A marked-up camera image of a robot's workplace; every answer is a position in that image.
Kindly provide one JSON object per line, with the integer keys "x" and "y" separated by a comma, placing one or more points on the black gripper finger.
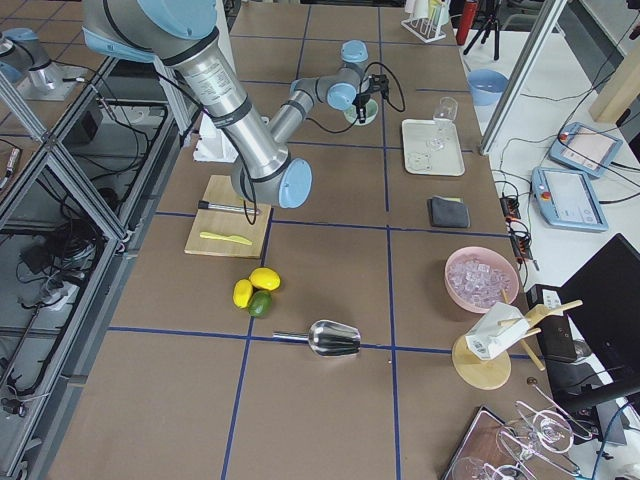
{"x": 361, "y": 114}

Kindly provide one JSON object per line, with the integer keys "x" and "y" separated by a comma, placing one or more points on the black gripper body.
{"x": 361, "y": 103}

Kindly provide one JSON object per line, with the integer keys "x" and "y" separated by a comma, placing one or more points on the light green bowl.
{"x": 371, "y": 113}

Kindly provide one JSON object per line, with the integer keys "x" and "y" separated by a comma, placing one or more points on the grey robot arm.
{"x": 184, "y": 36}
{"x": 30, "y": 69}

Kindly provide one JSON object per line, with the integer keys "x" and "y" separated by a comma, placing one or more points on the blue bowl with fork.
{"x": 486, "y": 86}

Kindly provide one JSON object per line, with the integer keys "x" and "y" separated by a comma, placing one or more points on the pink bowl of ice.
{"x": 476, "y": 278}

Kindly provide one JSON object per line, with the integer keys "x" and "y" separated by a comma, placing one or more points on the steel ice scoop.
{"x": 327, "y": 338}

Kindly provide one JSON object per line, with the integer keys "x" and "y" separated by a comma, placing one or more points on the cream bear tray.
{"x": 419, "y": 159}

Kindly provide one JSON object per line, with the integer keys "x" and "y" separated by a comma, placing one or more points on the clear wine glass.
{"x": 444, "y": 115}

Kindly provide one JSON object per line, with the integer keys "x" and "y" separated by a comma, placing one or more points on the grey yellow folded cloth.
{"x": 448, "y": 213}

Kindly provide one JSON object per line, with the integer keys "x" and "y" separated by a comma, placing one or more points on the red cylinder bottle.
{"x": 466, "y": 21}

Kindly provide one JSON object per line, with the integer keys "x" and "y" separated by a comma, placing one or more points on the wooden cutting board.
{"x": 220, "y": 191}

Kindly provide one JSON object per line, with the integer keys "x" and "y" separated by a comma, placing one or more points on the yellow plastic knife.
{"x": 238, "y": 239}

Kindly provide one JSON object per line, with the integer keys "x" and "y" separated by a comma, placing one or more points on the yellow lemon front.
{"x": 265, "y": 278}

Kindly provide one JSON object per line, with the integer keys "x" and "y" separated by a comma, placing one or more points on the yellow lemon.
{"x": 242, "y": 293}
{"x": 265, "y": 278}

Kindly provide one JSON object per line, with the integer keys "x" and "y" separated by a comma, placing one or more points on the yellow lemon back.
{"x": 242, "y": 293}

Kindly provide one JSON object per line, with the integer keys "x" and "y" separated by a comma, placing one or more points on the green avocado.
{"x": 260, "y": 303}

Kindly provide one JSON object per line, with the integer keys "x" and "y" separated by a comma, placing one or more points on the near teach pendant tablet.
{"x": 567, "y": 200}

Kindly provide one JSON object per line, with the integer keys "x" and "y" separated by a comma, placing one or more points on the teach pendant tablet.
{"x": 583, "y": 148}
{"x": 567, "y": 200}

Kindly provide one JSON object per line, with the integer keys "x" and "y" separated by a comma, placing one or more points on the far teach pendant tablet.
{"x": 583, "y": 148}

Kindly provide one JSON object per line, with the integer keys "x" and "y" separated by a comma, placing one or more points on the white paper carton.
{"x": 498, "y": 329}

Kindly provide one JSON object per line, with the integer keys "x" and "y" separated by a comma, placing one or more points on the round wooden stand base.
{"x": 492, "y": 374}

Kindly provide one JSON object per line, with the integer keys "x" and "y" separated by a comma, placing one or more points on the black monitor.
{"x": 608, "y": 320}

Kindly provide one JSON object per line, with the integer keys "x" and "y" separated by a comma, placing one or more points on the glasses on tray corner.
{"x": 535, "y": 442}

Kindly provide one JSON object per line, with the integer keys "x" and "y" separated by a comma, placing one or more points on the white wire cup rack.
{"x": 426, "y": 19}

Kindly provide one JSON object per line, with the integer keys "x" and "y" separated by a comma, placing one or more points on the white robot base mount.
{"x": 212, "y": 144}

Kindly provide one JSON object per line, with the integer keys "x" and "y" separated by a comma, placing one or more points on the aluminium frame post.
{"x": 541, "y": 30}

